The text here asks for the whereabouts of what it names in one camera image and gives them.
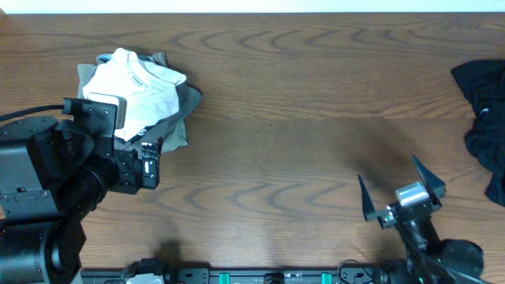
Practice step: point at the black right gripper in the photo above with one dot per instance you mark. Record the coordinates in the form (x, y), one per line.
(436, 186)

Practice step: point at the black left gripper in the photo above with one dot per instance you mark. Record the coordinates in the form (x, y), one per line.
(130, 182)

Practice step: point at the white t-shirt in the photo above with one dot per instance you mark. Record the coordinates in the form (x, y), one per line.
(148, 90)

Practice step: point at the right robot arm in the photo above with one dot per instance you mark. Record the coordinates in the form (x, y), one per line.
(429, 259)

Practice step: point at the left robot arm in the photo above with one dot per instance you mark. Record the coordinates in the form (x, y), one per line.
(53, 173)

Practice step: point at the black Nike t-shirt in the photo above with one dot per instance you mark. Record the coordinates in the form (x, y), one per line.
(139, 135)

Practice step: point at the beige folded garment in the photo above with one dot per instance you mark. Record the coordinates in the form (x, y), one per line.
(173, 138)

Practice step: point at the grey folded garment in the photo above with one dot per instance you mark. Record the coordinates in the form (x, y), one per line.
(181, 106)

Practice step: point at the black crumpled garment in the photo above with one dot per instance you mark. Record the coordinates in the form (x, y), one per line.
(482, 85)

